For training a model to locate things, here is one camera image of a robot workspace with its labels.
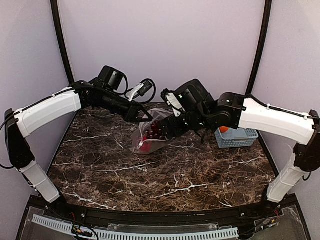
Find dark purple grapes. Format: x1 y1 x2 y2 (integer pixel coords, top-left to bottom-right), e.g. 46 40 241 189
142 120 165 140

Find clear zip top bag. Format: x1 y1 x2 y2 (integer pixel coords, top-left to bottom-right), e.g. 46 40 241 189
130 107 172 155

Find red apple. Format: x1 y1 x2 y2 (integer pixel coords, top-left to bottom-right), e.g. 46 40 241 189
139 141 156 154

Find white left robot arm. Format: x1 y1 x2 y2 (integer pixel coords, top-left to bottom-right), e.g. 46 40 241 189
1 80 152 204

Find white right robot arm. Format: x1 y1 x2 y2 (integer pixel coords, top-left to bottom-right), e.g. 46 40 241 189
159 92 320 203

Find orange fruit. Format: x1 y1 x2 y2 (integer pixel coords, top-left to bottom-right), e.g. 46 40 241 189
219 126 230 133

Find light blue perforated basket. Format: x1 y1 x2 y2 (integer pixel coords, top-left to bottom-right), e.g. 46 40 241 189
214 128 259 149

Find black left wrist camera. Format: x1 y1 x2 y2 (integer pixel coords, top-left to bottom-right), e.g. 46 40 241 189
124 78 157 104

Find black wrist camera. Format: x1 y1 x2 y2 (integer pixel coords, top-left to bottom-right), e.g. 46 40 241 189
160 88 184 114
124 78 157 104

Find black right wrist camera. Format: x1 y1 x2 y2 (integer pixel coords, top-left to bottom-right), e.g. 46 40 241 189
160 88 184 114

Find black frame post left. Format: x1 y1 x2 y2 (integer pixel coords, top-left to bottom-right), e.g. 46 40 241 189
49 0 76 84

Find black frame post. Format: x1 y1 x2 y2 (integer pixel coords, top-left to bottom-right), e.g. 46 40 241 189
245 0 273 95
49 0 76 84

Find black front rail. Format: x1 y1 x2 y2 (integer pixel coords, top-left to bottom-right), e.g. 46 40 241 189
44 194 298 232

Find light blue cable duct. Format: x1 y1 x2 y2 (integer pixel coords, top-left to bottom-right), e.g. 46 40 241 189
31 214 239 240

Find black frame post right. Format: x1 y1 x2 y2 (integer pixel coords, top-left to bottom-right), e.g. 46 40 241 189
245 0 273 95

